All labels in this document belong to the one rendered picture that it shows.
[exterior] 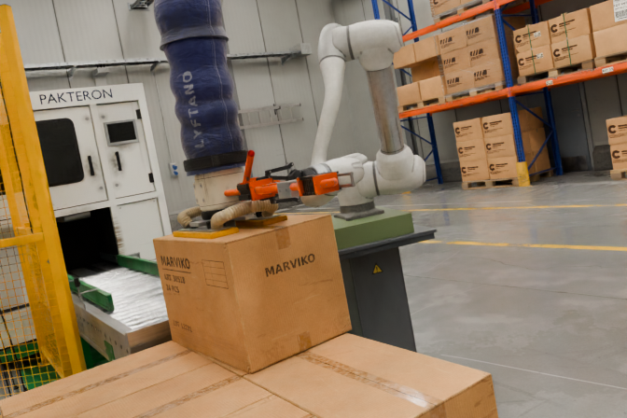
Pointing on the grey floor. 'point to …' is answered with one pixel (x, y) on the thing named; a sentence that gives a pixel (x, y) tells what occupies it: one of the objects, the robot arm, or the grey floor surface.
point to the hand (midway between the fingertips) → (257, 189)
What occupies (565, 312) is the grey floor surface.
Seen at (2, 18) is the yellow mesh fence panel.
